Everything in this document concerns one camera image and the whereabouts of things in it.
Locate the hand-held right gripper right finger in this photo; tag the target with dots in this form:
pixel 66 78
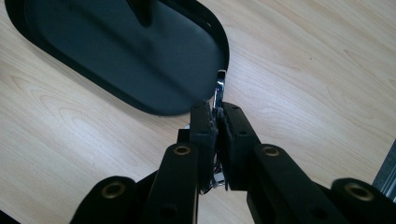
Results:
pixel 246 155

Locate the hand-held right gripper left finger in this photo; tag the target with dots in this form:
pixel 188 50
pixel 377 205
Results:
pixel 186 174

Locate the metal floor rail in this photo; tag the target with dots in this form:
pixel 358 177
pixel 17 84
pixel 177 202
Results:
pixel 387 171

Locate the black key holder with tray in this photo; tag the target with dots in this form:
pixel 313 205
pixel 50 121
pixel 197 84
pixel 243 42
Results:
pixel 109 46

